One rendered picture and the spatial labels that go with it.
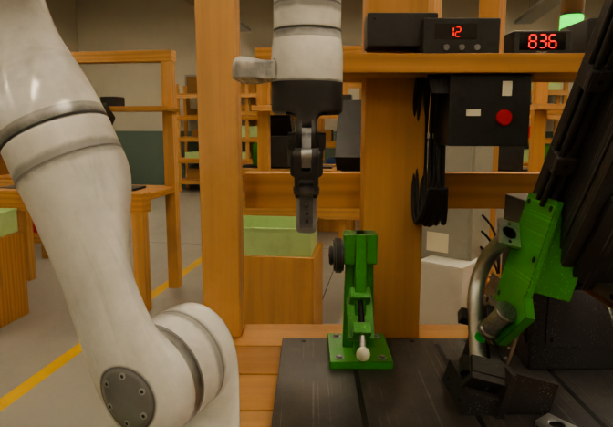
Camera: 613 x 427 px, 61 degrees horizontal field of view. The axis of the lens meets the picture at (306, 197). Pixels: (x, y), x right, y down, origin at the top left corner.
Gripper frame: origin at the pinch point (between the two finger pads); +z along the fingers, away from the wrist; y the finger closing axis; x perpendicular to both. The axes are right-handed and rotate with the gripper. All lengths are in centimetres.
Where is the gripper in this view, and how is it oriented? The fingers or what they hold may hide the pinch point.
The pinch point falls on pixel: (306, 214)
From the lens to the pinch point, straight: 57.0
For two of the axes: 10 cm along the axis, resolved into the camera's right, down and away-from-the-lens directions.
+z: -0.1, 9.9, 1.4
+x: -10.0, -0.1, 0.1
